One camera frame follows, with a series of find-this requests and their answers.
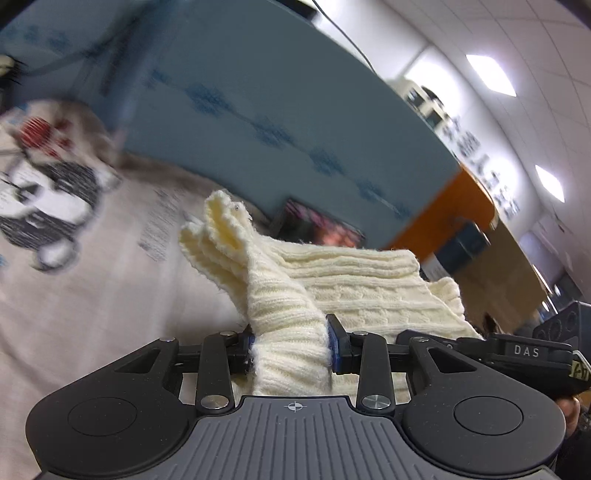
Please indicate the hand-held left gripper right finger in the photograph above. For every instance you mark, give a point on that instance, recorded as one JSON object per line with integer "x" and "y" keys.
{"x": 334, "y": 344}

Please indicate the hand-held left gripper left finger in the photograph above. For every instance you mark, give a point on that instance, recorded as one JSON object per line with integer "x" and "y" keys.
{"x": 216, "y": 369}

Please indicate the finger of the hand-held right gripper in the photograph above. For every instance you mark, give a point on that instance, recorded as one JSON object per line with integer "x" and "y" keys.
{"x": 457, "y": 345}

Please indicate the cream knit sweater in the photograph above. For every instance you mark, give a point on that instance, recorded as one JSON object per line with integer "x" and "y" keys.
{"x": 286, "y": 300}

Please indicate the person's right hand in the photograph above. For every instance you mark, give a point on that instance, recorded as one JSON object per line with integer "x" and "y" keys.
{"x": 570, "y": 415}

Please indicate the brown cardboard box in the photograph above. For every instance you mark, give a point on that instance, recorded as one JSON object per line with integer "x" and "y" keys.
{"x": 508, "y": 277}

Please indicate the dark blue vacuum bottle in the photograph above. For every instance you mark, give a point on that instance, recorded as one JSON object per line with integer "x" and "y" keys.
{"x": 466, "y": 240}

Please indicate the black smartphone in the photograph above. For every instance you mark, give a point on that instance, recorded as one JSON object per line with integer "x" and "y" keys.
{"x": 323, "y": 226}

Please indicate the cartoon printed blanket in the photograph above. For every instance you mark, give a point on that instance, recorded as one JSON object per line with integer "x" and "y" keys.
{"x": 92, "y": 300}

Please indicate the orange cardboard box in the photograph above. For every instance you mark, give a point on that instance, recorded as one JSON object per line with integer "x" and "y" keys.
{"x": 452, "y": 198}

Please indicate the square ceiling light panel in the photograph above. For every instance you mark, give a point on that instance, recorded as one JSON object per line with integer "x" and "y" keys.
{"x": 550, "y": 183}
{"x": 491, "y": 74}

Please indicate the glass door filing cabinet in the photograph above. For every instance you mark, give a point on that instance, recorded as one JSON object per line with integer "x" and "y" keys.
{"x": 425, "y": 99}

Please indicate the light blue foam board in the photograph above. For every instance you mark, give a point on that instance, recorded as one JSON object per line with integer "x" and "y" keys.
{"x": 277, "y": 92}

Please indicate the silver wall lettering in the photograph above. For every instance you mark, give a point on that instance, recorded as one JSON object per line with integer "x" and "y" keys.
{"x": 485, "y": 170}

